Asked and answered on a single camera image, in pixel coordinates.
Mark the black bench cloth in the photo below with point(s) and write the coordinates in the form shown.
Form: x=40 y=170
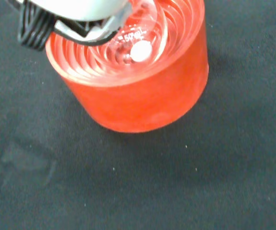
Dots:
x=137 y=187

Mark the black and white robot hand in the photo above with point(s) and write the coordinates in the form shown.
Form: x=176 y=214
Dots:
x=80 y=9

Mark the red ribbed flask stand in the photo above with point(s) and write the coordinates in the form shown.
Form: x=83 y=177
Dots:
x=137 y=103

